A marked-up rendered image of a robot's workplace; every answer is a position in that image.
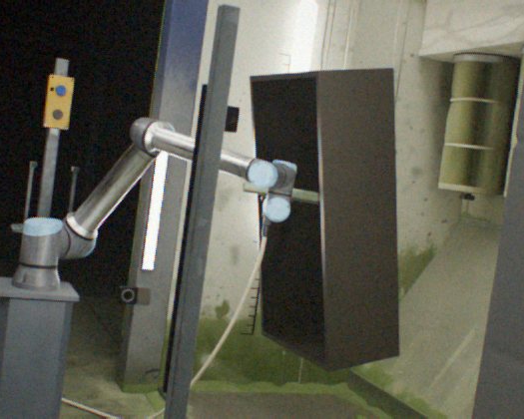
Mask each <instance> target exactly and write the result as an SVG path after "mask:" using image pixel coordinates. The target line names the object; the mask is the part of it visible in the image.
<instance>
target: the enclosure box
mask: <svg viewBox="0 0 524 419"><path fill-rule="evenodd" d="M250 83H251V102H252V140H253V158H257V159H261V160H263V161H266V162H269V163H271V164H272V163H273V161H282V162H287V163H290V164H295V165H296V174H295V176H294V186H293V188H294V189H295V190H305V191H311V192H316V193H319V194H320V201H318V205H316V204H311V203H305V202H303V203H302V202H300V201H295V200H293V201H290V214H289V215H288V217H287V218H286V219H285V220H283V221H280V222H274V221H272V222H271V226H270V228H269V232H268V238H267V239H266V243H265V249H264V252H263V256H262V261H261V266H260V269H259V274H260V292H261V331H262V335H263V336H264V337H266V338H268V339H269V340H272V341H274V342H276V343H277V344H278V345H280V346H282V347H284V348H286V349H288V350H290V351H292V352H294V354H296V355H298V356H301V357H302V358H304V359H306V360H308V361H309V362H311V363H312V364H316V365H317V366H319V367H320V368H322V369H323V370H325V371H327V372H333V371H337V370H341V369H344V368H349V367H352V366H356V365H360V364H364V363H371V362H376V361H379V360H383V359H387V358H391V357H394V356H399V355H400V350H399V306H398V263H397V219H396V159H395V89H394V68H370V69H345V70H319V71H308V72H297V73H277V74H266V75H255V76H250Z"/></svg>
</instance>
